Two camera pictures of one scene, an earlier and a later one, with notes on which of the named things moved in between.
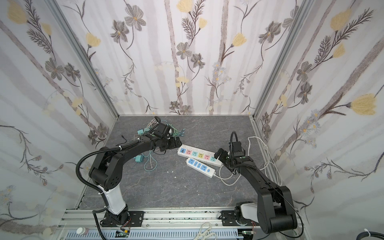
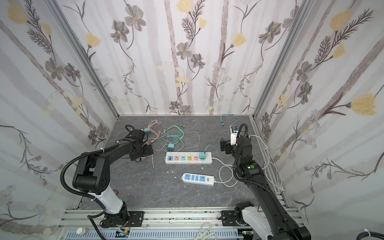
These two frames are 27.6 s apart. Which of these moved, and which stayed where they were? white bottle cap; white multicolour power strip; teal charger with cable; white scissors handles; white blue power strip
Moved: teal charger with cable; white multicolour power strip; white blue power strip
Stayed: white scissors handles; white bottle cap
